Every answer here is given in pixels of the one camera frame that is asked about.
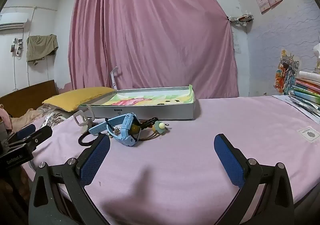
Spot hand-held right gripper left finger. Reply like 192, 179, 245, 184
28, 134, 111, 225

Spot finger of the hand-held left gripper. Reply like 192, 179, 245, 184
6, 124, 37, 142
5, 126, 53, 152

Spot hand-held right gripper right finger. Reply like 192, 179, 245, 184
214, 134, 295, 225

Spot black hair tie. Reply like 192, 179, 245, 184
78, 133, 100, 147

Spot blue smart watch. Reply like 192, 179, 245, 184
89, 113, 141, 147

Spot black lanyard clip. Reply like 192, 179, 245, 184
140, 117, 158, 130

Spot brown cord bead bracelet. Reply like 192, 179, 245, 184
136, 121, 170, 142

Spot grey box with painted lining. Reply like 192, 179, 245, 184
78, 84, 199, 120

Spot floral patterned quilt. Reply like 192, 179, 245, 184
11, 103, 80, 129

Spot pink crumpled cloth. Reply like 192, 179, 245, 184
0, 105, 13, 132

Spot wooden bed headboard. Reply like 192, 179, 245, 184
0, 80, 59, 118

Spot pink tablecloth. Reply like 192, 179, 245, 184
21, 95, 320, 225

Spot yellow pillow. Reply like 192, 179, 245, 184
42, 86, 116, 112

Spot white folding desk lamp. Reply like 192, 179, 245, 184
110, 66, 120, 90

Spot white papers under books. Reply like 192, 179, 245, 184
272, 94, 300, 106

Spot white cloth label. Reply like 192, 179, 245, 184
297, 127, 320, 142

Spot hanging olive green cloth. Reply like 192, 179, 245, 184
26, 35, 59, 65

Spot stack of books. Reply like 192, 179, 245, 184
287, 71, 320, 125

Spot white air conditioner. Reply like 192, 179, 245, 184
0, 13, 29, 31

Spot pink curtain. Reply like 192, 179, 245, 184
68, 0, 239, 98

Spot white figurine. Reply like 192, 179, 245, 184
314, 42, 320, 73

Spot wall socket with chargers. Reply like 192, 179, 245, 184
10, 38, 24, 56

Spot colourful figure wall sticker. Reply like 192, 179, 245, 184
274, 50, 300, 94

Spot wire wall shelf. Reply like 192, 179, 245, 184
227, 15, 254, 26

